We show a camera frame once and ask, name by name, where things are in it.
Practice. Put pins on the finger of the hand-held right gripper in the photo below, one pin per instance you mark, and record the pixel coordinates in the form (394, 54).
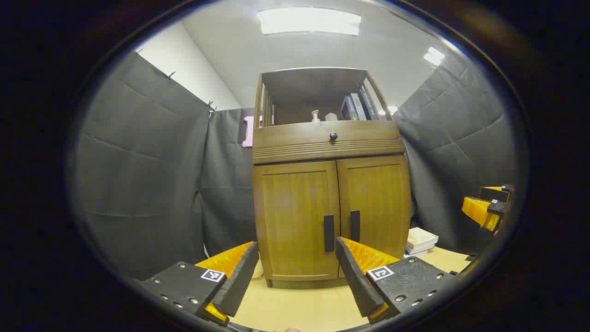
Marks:
(474, 210)
(493, 193)

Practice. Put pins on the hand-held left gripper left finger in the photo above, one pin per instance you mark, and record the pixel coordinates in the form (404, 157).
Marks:
(239, 281)

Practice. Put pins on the large rectangular ceiling light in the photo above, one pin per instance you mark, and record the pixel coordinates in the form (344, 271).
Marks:
(309, 20)

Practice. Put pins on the small black floor object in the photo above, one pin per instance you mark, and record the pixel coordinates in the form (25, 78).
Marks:
(472, 257)

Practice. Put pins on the small pale bottle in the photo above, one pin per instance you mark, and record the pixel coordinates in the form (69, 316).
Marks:
(315, 116)

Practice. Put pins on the wooden drawer with black knob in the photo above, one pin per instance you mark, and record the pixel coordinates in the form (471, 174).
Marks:
(295, 133)

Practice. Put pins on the white flat box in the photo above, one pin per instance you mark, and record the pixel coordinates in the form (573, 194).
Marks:
(421, 236)
(417, 250)

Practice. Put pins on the dark blue book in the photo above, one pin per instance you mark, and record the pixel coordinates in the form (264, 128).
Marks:
(348, 109)

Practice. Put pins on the small ceiling light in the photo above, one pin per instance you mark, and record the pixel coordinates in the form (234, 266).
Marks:
(434, 56)

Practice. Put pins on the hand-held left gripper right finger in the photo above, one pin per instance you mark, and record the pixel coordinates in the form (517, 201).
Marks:
(352, 276)

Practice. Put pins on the wooden shoe cabinet door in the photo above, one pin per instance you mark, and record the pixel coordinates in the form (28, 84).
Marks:
(295, 207)
(378, 198)

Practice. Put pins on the grey book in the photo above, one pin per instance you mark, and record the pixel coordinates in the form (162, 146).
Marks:
(358, 107)

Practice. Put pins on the small white object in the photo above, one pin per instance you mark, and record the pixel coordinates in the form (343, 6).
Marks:
(331, 117)

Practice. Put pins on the black backdrop cloth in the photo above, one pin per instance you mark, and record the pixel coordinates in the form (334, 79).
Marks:
(138, 161)

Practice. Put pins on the wooden double-door shoe cabinet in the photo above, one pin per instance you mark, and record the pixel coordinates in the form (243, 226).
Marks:
(322, 148)

